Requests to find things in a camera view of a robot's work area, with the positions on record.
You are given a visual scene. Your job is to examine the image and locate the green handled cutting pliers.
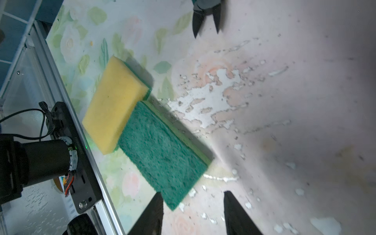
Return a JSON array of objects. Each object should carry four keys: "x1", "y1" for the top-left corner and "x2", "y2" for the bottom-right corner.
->
[{"x1": 192, "y1": 0, "x2": 222, "y2": 39}]

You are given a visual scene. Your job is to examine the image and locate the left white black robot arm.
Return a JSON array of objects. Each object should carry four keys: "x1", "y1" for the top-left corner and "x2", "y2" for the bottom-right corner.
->
[{"x1": 1, "y1": 101, "x2": 102, "y2": 214}]

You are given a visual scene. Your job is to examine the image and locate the yellow sponge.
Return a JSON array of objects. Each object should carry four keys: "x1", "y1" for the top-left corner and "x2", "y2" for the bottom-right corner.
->
[{"x1": 82, "y1": 56, "x2": 149, "y2": 155}]

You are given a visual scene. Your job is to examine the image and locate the aluminium front rail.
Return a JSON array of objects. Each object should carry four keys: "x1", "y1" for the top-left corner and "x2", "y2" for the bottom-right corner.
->
[{"x1": 0, "y1": 20, "x2": 125, "y2": 235}]

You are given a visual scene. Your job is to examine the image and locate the green scouring pad sponge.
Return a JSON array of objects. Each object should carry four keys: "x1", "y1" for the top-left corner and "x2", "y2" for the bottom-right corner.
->
[{"x1": 118, "y1": 101, "x2": 211, "y2": 211}]

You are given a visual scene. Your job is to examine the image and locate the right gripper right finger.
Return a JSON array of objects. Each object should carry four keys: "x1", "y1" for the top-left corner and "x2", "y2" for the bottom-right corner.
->
[{"x1": 224, "y1": 191, "x2": 262, "y2": 235}]

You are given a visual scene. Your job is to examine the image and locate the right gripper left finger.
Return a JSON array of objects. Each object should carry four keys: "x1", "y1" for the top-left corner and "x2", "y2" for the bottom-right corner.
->
[{"x1": 128, "y1": 192, "x2": 164, "y2": 235}]

